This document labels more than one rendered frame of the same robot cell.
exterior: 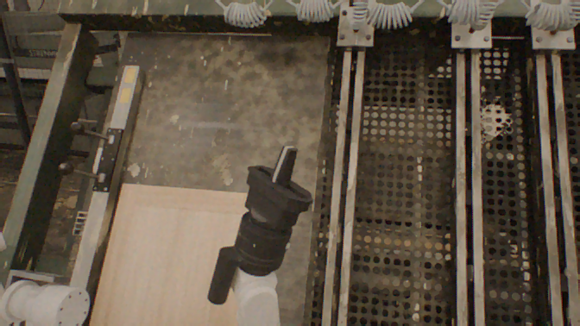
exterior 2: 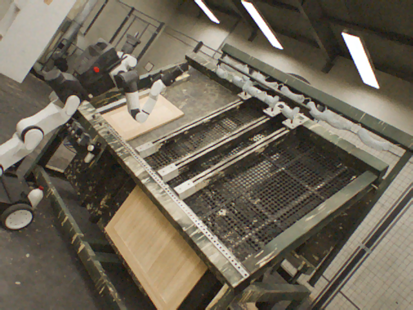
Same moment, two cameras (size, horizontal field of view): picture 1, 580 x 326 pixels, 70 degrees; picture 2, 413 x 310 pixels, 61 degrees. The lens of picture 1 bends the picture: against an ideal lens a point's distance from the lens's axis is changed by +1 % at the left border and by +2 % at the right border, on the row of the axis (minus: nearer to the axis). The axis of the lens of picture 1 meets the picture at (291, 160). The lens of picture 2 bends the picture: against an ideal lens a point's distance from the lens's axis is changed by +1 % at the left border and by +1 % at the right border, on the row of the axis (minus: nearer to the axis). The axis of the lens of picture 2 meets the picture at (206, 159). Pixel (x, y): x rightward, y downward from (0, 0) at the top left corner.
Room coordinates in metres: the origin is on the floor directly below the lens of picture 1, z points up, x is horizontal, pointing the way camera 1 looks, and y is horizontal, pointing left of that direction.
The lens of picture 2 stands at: (-1.39, -1.59, 1.41)
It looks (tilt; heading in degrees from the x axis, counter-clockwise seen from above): 5 degrees down; 27
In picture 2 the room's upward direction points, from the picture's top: 37 degrees clockwise
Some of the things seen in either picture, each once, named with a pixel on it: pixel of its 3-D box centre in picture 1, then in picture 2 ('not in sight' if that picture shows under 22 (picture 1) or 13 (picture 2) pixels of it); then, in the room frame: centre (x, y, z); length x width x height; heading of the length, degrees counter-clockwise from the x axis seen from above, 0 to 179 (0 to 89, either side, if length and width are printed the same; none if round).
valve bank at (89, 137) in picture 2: not in sight; (79, 138); (0.58, 0.42, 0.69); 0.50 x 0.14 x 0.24; 80
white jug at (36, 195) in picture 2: not in sight; (35, 197); (0.56, 0.43, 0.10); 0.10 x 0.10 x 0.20
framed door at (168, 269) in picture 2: not in sight; (155, 239); (0.73, -0.57, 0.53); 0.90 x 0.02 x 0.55; 80
